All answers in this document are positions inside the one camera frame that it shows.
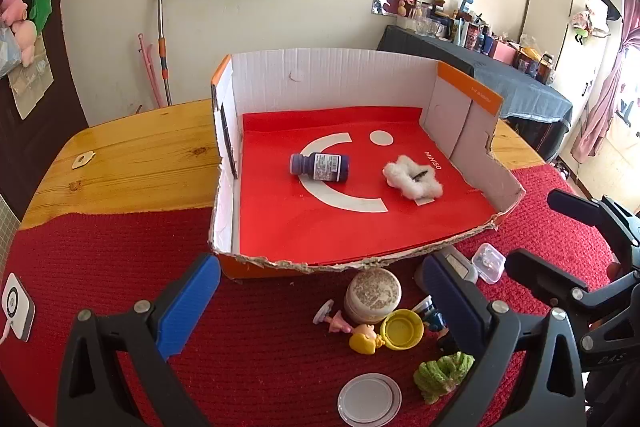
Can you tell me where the beige cloth organizer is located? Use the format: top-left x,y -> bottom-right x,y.
7,52 -> 55,120

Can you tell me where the white wardrobe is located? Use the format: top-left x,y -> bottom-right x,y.
520,0 -> 626,118

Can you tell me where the peach pig plush toy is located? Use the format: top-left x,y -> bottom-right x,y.
12,19 -> 38,68

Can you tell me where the pink curtain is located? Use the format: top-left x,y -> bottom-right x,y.
572,0 -> 640,160

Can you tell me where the green fuzzy scrunchie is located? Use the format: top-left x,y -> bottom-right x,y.
413,352 -> 475,404

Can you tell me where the pink yellow toy figure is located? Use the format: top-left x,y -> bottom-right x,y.
313,299 -> 386,355

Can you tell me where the small blue white tube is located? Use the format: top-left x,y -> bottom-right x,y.
411,296 -> 448,333

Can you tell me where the clear round plastic lid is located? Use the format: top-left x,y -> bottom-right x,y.
337,373 -> 402,424

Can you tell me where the round speckled cream jar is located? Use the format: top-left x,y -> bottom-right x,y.
344,269 -> 402,325

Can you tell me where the small clear plastic box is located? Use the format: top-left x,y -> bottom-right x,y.
471,243 -> 506,284

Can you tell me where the red knitted mat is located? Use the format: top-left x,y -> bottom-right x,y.
0,162 -> 640,427

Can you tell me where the white orange cardboard box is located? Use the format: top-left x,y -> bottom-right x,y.
208,48 -> 527,280

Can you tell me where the clear plastic bag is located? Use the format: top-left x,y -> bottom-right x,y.
0,27 -> 23,80

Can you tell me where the green plush toy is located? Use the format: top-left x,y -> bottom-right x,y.
30,0 -> 53,32

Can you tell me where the dark brown door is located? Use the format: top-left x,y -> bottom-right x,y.
0,0 -> 91,218

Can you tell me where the purple bottle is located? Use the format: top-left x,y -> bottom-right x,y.
289,152 -> 351,182

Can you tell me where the hanging green white plush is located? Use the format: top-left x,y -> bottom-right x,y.
571,11 -> 612,45

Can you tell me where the grey earbuds case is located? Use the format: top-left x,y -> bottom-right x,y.
414,247 -> 478,293

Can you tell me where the yellow round cap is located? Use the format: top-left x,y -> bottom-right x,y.
380,309 -> 425,349

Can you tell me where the dresser with blue cloth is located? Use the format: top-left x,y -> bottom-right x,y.
377,24 -> 573,162

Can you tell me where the pink hanger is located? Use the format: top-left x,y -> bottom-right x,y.
137,33 -> 166,110

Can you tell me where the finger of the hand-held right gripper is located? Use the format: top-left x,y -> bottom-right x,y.
504,248 -> 606,308
547,188 -> 640,258

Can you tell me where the row of cosmetics bottles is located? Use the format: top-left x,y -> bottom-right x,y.
397,0 -> 556,85

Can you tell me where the red paper sheet white smile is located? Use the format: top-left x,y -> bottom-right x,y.
239,106 -> 506,267

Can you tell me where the white square device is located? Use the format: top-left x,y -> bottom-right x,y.
0,273 -> 37,342

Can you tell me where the white fluffy star hair clip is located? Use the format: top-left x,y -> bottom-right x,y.
382,154 -> 445,198

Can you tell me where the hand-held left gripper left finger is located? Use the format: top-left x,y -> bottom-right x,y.
56,253 -> 222,427

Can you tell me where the pink plush toy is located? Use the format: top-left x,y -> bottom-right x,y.
0,0 -> 28,22

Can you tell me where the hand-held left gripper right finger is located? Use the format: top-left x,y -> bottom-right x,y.
421,249 -> 586,427

